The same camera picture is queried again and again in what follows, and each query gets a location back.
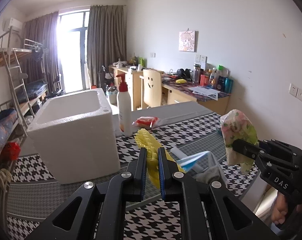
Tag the left brown curtain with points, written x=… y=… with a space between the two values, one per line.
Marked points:
x=40 y=36

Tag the brown curtain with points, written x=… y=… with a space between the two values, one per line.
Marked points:
x=106 y=39
x=40 y=36

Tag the white tissue paper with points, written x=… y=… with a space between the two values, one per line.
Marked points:
x=174 y=151

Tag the blue face mask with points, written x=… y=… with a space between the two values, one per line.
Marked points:
x=189 y=162

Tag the houndstooth tablecloth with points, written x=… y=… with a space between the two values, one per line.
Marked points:
x=159 y=192

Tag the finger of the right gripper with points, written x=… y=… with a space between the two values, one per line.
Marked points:
x=247 y=149

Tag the white bucket on floor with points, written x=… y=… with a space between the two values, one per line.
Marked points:
x=112 y=95

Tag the white pump lotion bottle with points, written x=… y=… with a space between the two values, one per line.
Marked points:
x=124 y=106

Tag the metal bunk bed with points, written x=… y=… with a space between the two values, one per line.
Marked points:
x=11 y=59

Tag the white air conditioner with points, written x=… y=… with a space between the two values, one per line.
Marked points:
x=13 y=24

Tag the smiley wooden chair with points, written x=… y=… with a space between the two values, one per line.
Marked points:
x=152 y=88

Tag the right hand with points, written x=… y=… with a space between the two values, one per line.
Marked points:
x=280 y=210

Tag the glass balcony door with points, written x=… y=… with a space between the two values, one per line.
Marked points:
x=72 y=31

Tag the red plastic bag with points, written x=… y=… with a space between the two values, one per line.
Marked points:
x=11 y=151

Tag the white foam box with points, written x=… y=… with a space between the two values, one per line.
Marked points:
x=74 y=136

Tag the black folding chair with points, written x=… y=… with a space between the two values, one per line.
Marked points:
x=56 y=88

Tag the teal bottle on desk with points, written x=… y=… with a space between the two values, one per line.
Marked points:
x=228 y=85

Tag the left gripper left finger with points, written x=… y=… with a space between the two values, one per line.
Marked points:
x=97 y=211

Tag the red snack packet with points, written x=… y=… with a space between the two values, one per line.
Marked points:
x=147 y=122

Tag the yellow object on desk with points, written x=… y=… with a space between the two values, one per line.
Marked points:
x=180 y=81

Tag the grey sock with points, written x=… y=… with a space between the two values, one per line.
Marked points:
x=210 y=175

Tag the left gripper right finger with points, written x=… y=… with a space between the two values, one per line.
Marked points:
x=207 y=211

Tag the cartoon wall picture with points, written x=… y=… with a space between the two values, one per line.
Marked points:
x=186 y=41

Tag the floral green tissue pack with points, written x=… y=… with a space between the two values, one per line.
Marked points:
x=235 y=125

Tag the right brown curtain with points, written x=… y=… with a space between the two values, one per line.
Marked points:
x=106 y=39

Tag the papers on desk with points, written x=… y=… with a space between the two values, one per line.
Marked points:
x=204 y=91

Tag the wooden desk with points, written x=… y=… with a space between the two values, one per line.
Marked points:
x=171 y=92

